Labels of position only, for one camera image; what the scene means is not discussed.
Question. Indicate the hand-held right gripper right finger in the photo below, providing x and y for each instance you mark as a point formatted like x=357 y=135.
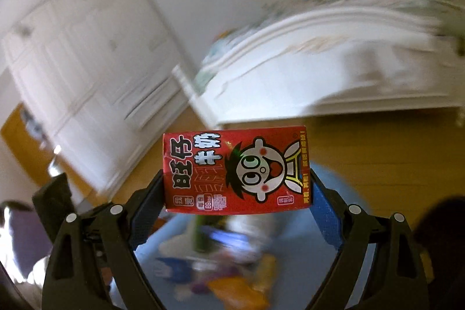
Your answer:
x=327 y=219

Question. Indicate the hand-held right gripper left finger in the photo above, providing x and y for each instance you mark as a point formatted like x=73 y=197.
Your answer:
x=144 y=227

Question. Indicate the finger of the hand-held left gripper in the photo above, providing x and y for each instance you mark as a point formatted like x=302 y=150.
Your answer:
x=54 y=195

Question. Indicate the red milk carton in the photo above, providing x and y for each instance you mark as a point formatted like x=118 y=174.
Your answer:
x=232 y=172

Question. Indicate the blue tablecloth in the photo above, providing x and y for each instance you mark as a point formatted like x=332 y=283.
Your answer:
x=308 y=281

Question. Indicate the orange wrapper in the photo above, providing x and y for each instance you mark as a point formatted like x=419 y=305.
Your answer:
x=239 y=292

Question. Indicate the white wardrobe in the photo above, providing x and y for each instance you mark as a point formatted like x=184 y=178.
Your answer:
x=90 y=77

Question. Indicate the white wooden bed frame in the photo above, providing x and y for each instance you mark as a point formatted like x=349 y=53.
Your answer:
x=327 y=74

